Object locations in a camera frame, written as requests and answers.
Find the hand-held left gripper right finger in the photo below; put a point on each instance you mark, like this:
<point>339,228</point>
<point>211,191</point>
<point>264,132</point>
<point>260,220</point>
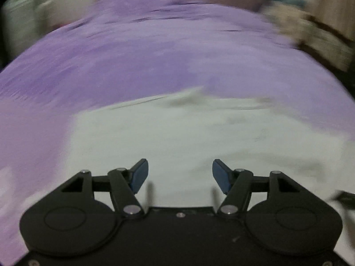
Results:
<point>220,176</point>

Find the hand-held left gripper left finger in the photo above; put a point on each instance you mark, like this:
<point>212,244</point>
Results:
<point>140,175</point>

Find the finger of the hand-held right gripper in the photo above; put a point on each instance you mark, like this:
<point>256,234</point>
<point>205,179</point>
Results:
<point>342,195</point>

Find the white t-shirt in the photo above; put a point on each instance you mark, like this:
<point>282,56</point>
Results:
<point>180,133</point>

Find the purple blanket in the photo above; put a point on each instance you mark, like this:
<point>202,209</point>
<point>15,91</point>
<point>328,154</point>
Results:
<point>138,47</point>

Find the cream patterned cushion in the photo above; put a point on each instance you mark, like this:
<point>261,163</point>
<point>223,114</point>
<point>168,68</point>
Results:
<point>307,30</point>

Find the striped beige curtain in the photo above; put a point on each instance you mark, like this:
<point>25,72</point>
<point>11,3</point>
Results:
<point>335,2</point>

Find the clear plastic garment bag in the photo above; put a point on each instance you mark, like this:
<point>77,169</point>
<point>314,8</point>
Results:
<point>19,16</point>

